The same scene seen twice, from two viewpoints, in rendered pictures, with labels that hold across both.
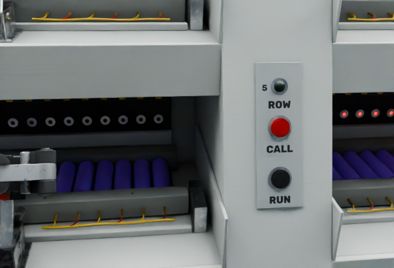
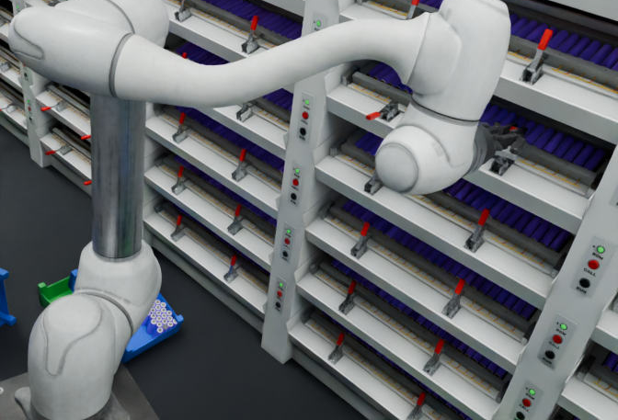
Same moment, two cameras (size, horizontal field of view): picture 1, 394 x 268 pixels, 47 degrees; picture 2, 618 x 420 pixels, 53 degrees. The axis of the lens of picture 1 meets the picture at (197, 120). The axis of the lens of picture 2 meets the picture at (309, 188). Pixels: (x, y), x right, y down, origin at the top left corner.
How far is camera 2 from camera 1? 83 cm
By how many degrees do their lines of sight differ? 50
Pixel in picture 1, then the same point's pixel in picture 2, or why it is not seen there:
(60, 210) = (531, 155)
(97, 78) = (562, 115)
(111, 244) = (543, 183)
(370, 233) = not seen: outside the picture
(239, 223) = (598, 205)
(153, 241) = (562, 191)
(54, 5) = (566, 62)
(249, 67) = not seen: outside the picture
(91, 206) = (544, 161)
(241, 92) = not seen: outside the picture
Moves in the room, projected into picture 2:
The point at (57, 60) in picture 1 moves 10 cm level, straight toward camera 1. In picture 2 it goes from (547, 101) to (532, 119)
